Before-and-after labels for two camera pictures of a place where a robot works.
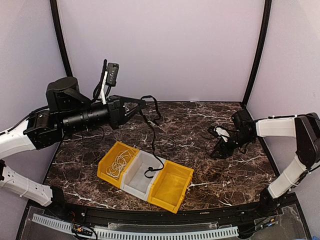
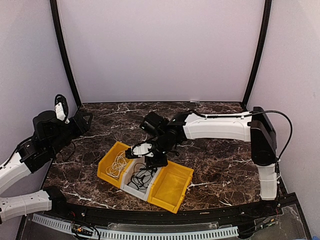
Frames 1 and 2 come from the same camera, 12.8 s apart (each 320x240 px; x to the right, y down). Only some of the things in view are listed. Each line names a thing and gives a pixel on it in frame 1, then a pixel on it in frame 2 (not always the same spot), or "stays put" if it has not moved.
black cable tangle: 152,127 to 141,176
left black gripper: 117,114 to 81,126
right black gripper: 221,148 to 156,163
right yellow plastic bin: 170,186 stays put
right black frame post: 267,5 stays put
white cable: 120,162 stays put
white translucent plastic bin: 140,177 stays put
